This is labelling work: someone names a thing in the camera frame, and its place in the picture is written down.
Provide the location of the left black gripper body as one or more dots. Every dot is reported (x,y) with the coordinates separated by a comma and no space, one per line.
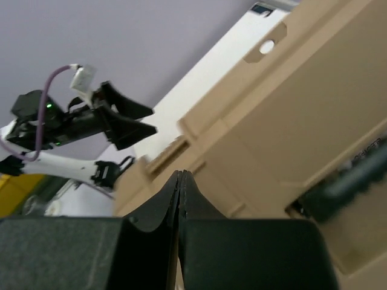
(59,127)

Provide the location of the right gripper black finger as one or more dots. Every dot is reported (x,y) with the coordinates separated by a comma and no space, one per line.
(136,251)

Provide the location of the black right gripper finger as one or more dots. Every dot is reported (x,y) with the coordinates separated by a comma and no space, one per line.
(125,106)
(124,132)

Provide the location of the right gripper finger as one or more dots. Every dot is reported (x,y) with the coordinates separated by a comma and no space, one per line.
(267,253)

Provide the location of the tan plastic toolbox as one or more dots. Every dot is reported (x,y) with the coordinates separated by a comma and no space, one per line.
(299,132)

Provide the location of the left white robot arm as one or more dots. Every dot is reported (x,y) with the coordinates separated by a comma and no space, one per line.
(16,160)

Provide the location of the yellow object in background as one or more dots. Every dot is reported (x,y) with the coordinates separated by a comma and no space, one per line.
(14,190)

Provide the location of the blue label sticker left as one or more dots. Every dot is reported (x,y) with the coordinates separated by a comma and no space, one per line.
(262,9)

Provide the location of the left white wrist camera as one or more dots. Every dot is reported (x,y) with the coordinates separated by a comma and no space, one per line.
(82,80)

